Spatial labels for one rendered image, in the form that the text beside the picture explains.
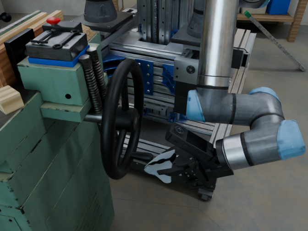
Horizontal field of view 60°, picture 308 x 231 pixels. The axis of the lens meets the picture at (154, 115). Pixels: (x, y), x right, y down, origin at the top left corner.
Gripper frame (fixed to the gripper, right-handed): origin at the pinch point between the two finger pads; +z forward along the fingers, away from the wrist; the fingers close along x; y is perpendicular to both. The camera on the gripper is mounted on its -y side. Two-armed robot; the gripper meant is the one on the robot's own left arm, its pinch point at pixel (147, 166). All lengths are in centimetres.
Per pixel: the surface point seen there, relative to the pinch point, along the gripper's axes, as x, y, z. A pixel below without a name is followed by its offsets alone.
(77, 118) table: -2.8, -20.7, 5.2
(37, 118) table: -4.5, -25.0, 12.8
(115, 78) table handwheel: -0.3, -24.7, -7.1
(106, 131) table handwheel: -8.7, -18.6, -3.9
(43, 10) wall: 318, -57, 228
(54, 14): 38, -41, 22
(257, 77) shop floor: 185, 91, -18
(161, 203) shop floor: 37, 60, 36
